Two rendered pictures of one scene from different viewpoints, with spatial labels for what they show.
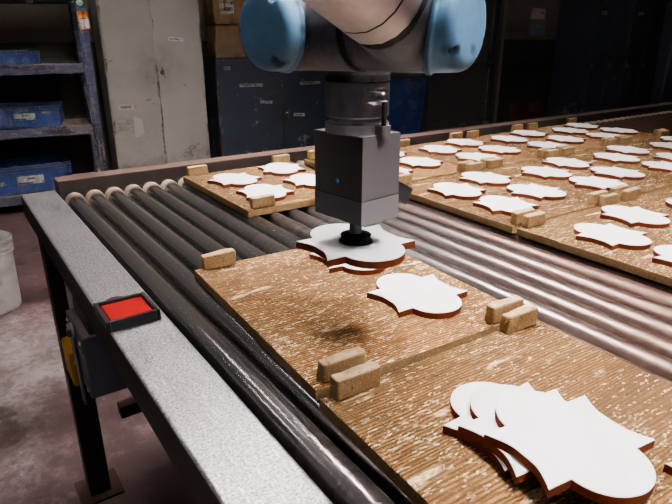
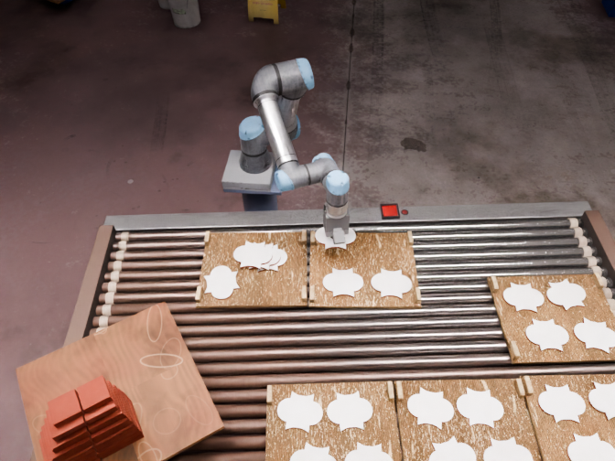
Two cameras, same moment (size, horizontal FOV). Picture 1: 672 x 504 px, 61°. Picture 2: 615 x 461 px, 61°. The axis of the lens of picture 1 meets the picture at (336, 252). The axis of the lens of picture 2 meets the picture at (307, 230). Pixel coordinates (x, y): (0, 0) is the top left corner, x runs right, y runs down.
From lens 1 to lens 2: 2.12 m
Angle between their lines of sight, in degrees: 93
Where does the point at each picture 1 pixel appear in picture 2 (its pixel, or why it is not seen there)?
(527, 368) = (285, 280)
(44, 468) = not seen: hidden behind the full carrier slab
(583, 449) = (248, 253)
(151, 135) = not seen: outside the picture
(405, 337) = (319, 263)
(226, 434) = (312, 216)
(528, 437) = (258, 247)
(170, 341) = (364, 218)
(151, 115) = not seen: outside the picture
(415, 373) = (301, 254)
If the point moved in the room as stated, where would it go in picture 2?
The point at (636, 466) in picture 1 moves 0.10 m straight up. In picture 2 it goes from (238, 257) to (235, 241)
